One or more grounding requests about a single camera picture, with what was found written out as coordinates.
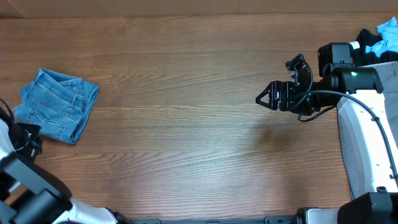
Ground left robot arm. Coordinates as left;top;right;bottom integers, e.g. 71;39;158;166
1;121;131;224

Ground blue denim jeans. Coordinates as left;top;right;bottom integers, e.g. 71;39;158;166
14;68;99;144

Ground grey trousers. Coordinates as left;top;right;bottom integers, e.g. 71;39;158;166
337;60;398;200

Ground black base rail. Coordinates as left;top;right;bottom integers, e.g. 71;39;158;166
130;215;305;224

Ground black garment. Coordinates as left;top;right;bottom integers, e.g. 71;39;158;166
349;29;397;67

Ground light blue cloth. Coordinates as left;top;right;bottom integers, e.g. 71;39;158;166
365;17;397;58

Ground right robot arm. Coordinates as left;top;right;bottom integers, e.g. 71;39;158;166
256;43;397;223

